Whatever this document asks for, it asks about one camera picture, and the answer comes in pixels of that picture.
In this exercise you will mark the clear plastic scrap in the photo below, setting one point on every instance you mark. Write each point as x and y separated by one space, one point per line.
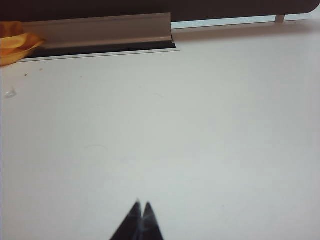
10 93

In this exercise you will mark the white divider foot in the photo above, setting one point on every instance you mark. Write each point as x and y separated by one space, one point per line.
279 19

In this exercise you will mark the brown desk divider panel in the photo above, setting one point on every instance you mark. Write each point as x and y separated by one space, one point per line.
125 7

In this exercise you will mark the orange plastic bowl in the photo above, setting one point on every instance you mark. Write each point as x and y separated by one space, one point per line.
15 45

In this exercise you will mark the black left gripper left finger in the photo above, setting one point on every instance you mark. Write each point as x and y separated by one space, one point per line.
130 227

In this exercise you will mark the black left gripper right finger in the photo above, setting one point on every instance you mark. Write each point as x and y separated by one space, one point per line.
151 227

